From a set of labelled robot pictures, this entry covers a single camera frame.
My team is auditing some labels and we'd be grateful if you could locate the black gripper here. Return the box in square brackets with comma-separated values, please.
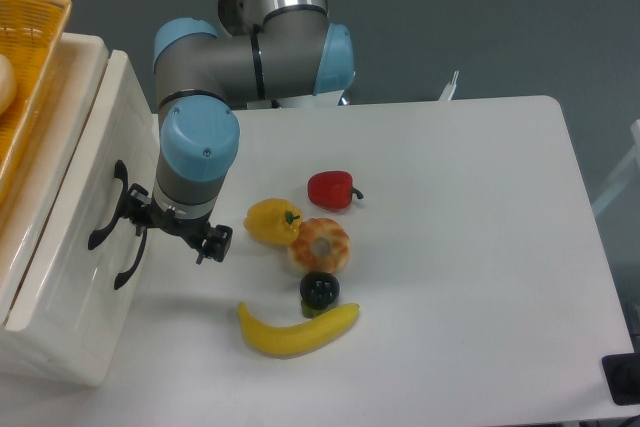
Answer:
[122, 185, 233, 264]

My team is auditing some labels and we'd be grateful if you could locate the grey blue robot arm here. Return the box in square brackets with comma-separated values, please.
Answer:
[131, 0, 355, 261]

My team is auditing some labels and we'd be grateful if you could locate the white drawer cabinet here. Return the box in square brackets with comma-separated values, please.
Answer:
[1, 33, 159, 386]

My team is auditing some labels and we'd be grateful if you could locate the yellow bell pepper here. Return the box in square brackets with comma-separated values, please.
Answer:
[243, 198, 303, 246]

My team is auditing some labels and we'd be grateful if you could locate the black grape bunch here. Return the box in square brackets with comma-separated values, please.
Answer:
[299, 272, 340, 319]

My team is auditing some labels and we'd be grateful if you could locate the yellow banana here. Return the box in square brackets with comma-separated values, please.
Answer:
[237, 302, 360, 358]

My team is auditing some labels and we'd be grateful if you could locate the red bell pepper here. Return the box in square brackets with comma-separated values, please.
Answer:
[307, 170, 364, 211]

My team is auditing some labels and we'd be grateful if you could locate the yellow wicker basket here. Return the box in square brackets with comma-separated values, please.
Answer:
[1, 0, 72, 197]

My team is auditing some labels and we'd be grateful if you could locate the black device at edge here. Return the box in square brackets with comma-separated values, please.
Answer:
[601, 353, 640, 406]

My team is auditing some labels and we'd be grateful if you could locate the black top drawer handle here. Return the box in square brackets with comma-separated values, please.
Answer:
[87, 159, 132, 252]

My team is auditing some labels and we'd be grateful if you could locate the black drawer handle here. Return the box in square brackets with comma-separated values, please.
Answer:
[113, 230, 148, 290]
[87, 159, 132, 252]

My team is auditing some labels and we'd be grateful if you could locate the black lower drawer handle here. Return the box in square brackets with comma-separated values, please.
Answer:
[113, 230, 148, 290]

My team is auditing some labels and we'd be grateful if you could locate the orange shrimp ring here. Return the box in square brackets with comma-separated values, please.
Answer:
[287, 217, 352, 277]

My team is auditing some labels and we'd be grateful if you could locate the white table frame bracket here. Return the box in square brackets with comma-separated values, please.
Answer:
[438, 70, 460, 102]

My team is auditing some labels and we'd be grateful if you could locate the white chair frame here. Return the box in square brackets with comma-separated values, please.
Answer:
[591, 120, 639, 218]

